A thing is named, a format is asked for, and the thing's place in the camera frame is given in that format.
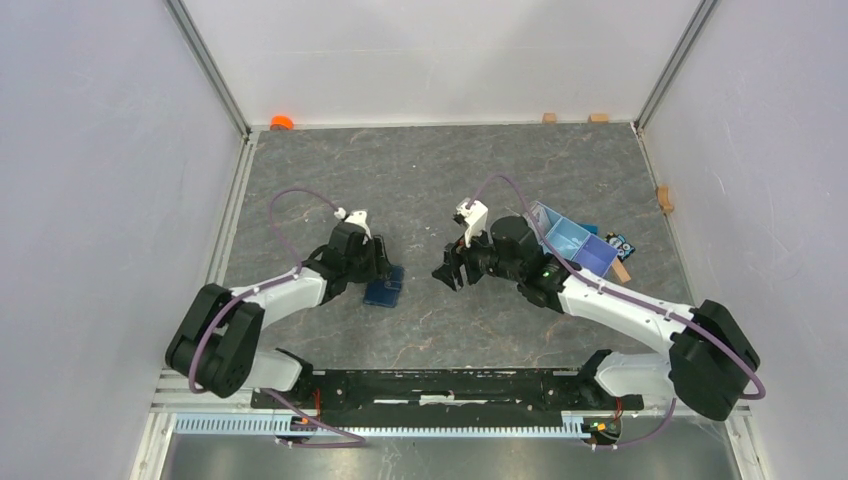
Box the orange round cap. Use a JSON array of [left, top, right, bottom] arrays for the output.
[[269, 115, 294, 130]]

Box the black owl pattern block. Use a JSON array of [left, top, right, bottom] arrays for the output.
[[605, 232, 636, 262]]

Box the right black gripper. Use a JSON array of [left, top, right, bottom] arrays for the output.
[[432, 220, 523, 293]]

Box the blue purple three-bin tray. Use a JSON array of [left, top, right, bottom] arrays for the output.
[[525, 202, 617, 277]]

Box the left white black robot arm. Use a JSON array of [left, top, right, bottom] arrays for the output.
[[165, 222, 392, 408]]

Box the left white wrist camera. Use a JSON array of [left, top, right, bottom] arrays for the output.
[[344, 210, 373, 239]]

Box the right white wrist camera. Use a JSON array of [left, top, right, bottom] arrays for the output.
[[453, 198, 489, 247]]

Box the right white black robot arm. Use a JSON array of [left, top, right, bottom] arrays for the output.
[[432, 216, 765, 421]]

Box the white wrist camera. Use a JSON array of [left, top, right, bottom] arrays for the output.
[[453, 198, 489, 247], [344, 210, 373, 239]]

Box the curved wooden piece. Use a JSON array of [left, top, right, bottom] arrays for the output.
[[656, 185, 675, 215]]

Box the blue card holder wallet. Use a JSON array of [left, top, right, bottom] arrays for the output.
[[363, 266, 405, 308]]

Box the wooden stick block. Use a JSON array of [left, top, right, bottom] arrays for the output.
[[610, 258, 632, 284]]

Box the small wooden block right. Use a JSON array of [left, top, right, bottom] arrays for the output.
[[588, 113, 610, 124]]

